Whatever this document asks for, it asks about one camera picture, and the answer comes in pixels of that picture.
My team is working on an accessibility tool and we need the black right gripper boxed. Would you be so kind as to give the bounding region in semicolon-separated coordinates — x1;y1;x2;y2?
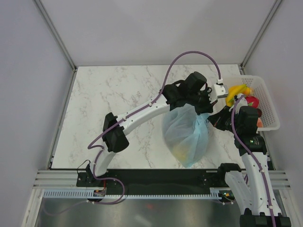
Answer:
207;105;242;134

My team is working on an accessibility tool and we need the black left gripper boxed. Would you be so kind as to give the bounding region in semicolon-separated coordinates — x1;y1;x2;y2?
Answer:
187;88;218;117

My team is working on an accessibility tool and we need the yellow fake banana bunch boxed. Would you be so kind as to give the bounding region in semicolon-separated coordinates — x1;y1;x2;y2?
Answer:
225;84;251;107

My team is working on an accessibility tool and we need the light blue plastic bag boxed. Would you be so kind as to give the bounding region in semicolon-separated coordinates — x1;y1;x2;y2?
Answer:
161;104;209;168

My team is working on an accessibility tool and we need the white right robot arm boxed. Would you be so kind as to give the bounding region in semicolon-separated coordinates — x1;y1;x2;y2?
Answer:
208;106;291;227

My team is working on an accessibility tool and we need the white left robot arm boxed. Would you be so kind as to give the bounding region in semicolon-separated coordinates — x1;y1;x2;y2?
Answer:
87;71;218;186

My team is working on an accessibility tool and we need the fake watermelon slice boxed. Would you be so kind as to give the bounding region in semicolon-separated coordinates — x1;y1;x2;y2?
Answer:
257;118;263;128

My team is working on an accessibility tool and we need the dark purple fake plum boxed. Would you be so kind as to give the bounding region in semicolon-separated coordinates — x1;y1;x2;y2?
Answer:
256;108;262;118

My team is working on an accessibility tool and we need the red fake dragon fruit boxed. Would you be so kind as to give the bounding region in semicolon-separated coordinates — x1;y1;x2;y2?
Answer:
245;96;259;109

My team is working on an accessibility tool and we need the white plastic fruit basket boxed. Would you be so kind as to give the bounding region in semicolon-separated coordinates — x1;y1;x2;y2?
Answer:
220;75;281;131

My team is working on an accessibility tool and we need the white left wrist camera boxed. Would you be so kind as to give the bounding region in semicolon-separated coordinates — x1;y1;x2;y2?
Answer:
208;79;229;104

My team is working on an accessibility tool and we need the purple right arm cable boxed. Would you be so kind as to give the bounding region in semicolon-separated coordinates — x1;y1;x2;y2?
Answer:
222;98;276;227

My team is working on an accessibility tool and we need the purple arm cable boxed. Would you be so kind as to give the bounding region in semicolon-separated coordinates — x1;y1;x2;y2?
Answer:
222;98;276;227
87;50;223;204

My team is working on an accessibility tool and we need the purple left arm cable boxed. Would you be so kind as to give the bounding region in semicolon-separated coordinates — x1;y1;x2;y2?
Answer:
87;50;223;204

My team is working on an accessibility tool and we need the white slotted cable duct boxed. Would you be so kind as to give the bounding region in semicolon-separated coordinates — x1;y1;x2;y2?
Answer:
44;188;235;199

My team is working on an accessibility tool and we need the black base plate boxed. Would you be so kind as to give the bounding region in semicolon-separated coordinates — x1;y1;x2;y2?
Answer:
76;169;228;196

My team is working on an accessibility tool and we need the right aluminium corner post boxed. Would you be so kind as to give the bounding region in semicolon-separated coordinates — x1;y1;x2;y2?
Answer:
238;0;284;75

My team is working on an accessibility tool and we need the aluminium corner post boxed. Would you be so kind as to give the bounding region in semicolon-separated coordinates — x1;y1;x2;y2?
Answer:
33;0;77;72
238;0;284;75

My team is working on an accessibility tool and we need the left aluminium corner post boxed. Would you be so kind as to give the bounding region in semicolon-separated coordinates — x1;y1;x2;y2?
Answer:
33;0;77;72

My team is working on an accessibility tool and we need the aluminium frame rail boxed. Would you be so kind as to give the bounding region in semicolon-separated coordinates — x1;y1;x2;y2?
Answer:
33;170;291;190

